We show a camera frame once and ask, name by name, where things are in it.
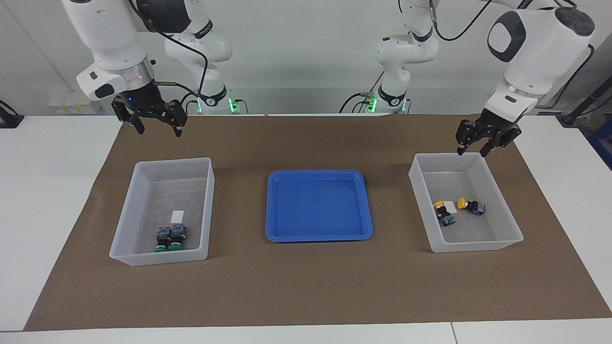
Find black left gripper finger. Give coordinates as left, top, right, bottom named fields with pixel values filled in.
left=480, top=134, right=503, bottom=158
left=456, top=129, right=474, bottom=156

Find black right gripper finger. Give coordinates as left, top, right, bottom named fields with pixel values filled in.
left=165, top=101, right=188, bottom=138
left=113, top=103, right=145, bottom=135

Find yellow push button switch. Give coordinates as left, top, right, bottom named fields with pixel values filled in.
left=433, top=201, right=457, bottom=228
left=458, top=197, right=487, bottom=216

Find green push button switch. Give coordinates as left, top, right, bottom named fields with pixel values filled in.
left=155, top=226, right=173, bottom=253
left=168, top=225, right=187, bottom=252

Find translucent white plastic box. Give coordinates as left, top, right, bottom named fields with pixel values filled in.
left=408, top=153, right=524, bottom=253
left=109, top=158, right=215, bottom=267

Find black slanted pole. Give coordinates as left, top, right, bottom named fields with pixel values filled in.
left=557, top=76, right=612, bottom=127

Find blue object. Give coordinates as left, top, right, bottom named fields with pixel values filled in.
left=587, top=119, right=612, bottom=171

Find black desk object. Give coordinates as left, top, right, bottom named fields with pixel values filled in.
left=0, top=100, right=24, bottom=129

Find blue plastic tray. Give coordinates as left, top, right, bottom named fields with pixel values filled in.
left=265, top=170, right=373, bottom=243

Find brown table mat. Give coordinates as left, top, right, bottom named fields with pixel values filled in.
left=24, top=114, right=612, bottom=332

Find white boxes by wall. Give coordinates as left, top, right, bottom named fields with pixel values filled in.
left=48, top=91, right=104, bottom=115

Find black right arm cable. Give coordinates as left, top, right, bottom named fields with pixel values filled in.
left=127, top=0, right=211, bottom=103

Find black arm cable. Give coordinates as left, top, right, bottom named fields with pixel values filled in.
left=127, top=0, right=211, bottom=103
left=428, top=0, right=493, bottom=41

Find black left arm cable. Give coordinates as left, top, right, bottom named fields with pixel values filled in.
left=428, top=0, right=493, bottom=41

